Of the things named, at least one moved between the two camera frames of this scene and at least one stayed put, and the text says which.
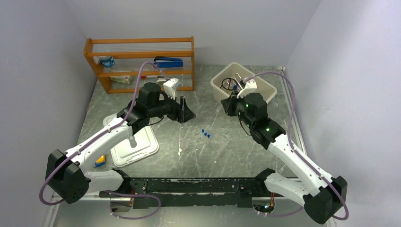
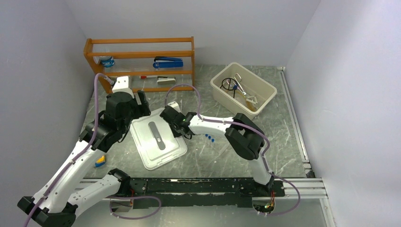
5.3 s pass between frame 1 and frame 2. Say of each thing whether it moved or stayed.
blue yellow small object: stayed
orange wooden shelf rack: stayed
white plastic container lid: moved
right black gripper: moved
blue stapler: stayed
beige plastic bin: stayed
